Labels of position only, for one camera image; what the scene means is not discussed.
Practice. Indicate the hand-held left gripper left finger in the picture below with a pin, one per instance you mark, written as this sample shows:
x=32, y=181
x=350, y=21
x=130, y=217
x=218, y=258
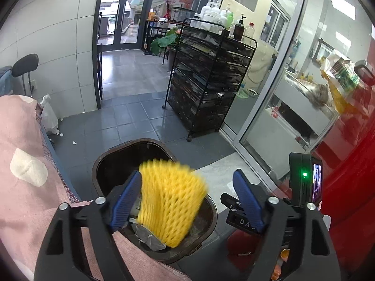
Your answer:
x=126, y=199

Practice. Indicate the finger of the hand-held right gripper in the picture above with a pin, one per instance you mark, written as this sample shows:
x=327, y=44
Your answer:
x=230, y=200

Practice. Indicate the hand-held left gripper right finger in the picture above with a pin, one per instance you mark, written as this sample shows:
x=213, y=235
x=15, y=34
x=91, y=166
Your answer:
x=249, y=199

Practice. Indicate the dark brown trash bin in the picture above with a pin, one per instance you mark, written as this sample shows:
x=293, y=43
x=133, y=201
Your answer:
x=117, y=164

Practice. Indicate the yellow foam fruit net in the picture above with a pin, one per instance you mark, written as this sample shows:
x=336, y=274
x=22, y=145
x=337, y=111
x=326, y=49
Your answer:
x=170, y=202

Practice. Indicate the person's right hand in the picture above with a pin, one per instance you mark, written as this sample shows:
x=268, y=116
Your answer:
x=283, y=254

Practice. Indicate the grey folded wrapper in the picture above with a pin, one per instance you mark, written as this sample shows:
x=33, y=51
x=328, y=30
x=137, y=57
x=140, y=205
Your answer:
x=148, y=237

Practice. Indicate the red glossy object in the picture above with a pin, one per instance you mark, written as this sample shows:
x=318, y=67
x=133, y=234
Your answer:
x=348, y=166

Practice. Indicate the yellow plastic bag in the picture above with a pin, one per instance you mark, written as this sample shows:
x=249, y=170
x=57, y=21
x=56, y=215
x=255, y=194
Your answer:
x=339, y=96

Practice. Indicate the pink polka dot blanket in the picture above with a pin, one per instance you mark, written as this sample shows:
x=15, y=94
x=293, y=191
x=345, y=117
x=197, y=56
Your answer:
x=23, y=205

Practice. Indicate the green basin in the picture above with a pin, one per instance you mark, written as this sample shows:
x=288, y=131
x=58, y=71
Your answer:
x=246, y=93

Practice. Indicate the white plastic floor bag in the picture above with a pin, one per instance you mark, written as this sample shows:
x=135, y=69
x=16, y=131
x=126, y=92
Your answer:
x=49, y=117

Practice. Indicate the glass sliding door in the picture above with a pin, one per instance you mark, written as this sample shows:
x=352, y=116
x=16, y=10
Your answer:
x=263, y=73

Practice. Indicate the black metal rack cart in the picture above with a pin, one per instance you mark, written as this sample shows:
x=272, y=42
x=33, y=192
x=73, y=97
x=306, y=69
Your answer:
x=205, y=87

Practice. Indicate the clear red-capped bottle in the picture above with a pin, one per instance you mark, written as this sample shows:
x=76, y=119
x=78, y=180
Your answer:
x=249, y=31

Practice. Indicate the green potted plant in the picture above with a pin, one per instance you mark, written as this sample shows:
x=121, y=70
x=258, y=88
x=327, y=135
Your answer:
x=164, y=41

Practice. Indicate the brown pump bottle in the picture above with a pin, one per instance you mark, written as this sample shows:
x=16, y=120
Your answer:
x=239, y=29

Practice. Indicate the black metal table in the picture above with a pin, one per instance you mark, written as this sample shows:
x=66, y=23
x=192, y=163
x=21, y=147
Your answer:
x=152, y=35

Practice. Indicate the black round chair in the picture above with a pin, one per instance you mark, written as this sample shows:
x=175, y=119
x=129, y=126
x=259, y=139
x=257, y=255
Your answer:
x=25, y=63

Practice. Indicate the green bottle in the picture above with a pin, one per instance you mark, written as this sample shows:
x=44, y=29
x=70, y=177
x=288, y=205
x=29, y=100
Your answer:
x=230, y=22

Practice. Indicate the glass entrance door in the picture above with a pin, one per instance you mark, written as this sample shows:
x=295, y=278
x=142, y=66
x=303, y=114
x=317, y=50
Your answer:
x=126, y=17

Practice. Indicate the small white bottle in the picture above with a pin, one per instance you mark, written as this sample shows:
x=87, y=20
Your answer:
x=195, y=21

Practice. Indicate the large white bottle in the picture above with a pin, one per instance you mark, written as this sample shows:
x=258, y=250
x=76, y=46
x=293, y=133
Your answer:
x=211, y=17

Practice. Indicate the black framed glass tank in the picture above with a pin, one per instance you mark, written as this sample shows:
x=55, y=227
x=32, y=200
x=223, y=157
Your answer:
x=183, y=14

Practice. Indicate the red vase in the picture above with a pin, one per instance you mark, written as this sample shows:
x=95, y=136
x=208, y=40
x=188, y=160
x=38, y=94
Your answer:
x=168, y=10

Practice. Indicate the wall socket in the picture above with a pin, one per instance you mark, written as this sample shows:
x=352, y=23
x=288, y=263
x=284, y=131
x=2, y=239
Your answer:
x=33, y=85

